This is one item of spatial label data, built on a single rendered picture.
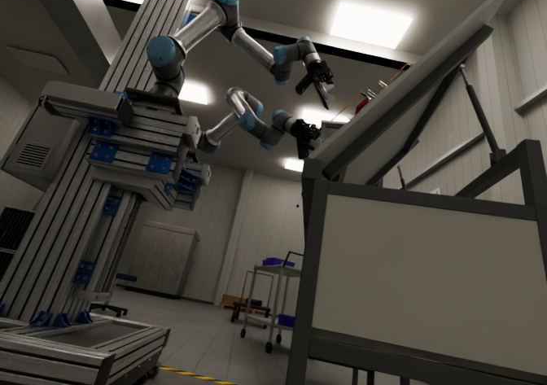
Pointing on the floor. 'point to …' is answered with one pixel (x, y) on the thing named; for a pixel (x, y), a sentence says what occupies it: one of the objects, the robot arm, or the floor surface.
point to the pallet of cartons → (232, 303)
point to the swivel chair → (111, 295)
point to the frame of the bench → (399, 364)
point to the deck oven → (163, 260)
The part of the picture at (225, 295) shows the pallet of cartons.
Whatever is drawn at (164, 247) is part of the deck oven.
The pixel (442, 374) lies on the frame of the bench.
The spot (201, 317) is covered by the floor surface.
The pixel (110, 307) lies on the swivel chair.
